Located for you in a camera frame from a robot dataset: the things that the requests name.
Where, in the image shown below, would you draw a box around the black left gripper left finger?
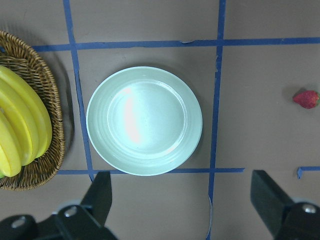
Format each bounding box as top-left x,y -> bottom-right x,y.
80,171 -> 112,226

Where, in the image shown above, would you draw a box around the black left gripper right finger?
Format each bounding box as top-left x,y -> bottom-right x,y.
250,170 -> 294,235

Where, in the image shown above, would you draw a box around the light green plate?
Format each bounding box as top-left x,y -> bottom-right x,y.
86,66 -> 203,176

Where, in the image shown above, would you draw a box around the yellow banana bunch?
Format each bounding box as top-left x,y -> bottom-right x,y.
0,66 -> 53,177

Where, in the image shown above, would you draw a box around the wicker fruit basket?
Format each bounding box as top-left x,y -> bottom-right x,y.
0,31 -> 65,191

